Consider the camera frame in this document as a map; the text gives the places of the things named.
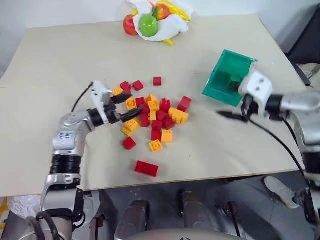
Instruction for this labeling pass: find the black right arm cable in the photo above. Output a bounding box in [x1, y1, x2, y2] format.
[247, 118, 312, 181]

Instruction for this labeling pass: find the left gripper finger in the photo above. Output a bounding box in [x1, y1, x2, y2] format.
[110, 94, 133, 105]
[119, 107, 144, 123]

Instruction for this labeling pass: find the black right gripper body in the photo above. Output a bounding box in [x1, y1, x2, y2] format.
[240, 93, 261, 123]

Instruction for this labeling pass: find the red toy apple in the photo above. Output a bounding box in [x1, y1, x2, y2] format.
[122, 14, 139, 36]

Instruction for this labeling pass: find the teal plastic bin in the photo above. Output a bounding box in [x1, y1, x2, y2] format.
[201, 49, 259, 108]

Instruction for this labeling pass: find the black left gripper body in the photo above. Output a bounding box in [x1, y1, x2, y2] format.
[104, 101, 123, 125]

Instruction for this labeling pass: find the green toy block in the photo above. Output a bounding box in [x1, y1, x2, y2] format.
[228, 74, 243, 89]

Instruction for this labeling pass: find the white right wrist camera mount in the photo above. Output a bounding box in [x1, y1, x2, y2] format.
[238, 70, 274, 119]

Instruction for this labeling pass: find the long yellow toy block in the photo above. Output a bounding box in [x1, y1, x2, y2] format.
[168, 107, 190, 125]

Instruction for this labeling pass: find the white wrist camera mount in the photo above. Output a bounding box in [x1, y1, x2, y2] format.
[90, 80, 114, 125]
[238, 70, 274, 119]

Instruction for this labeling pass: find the black chair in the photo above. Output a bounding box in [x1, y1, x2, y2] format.
[286, 6, 320, 66]

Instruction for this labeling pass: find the green toy apple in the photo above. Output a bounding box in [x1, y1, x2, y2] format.
[138, 14, 159, 38]

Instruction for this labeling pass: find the long red toy block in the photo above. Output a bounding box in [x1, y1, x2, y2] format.
[134, 160, 160, 178]

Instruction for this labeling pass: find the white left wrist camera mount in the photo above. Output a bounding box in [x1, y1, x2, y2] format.
[90, 80, 114, 125]

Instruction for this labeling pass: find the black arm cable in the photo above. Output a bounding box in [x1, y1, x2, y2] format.
[71, 83, 94, 113]
[247, 118, 312, 181]

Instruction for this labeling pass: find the white crumpled cloth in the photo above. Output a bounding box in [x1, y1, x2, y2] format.
[126, 0, 195, 43]

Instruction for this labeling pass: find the white plastic bag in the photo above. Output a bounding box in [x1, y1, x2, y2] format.
[6, 194, 44, 222]

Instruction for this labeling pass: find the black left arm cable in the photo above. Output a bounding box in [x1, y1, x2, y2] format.
[71, 83, 94, 113]

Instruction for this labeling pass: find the yellow toy banana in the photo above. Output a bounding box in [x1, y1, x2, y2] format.
[156, 0, 192, 22]

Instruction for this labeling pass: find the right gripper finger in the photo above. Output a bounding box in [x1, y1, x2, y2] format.
[215, 110, 249, 123]

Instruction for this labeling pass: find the red and yellow toy peach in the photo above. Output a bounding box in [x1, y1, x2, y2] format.
[152, 3, 172, 21]

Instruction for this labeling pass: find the white shoe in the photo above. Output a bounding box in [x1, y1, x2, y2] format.
[264, 175, 301, 210]

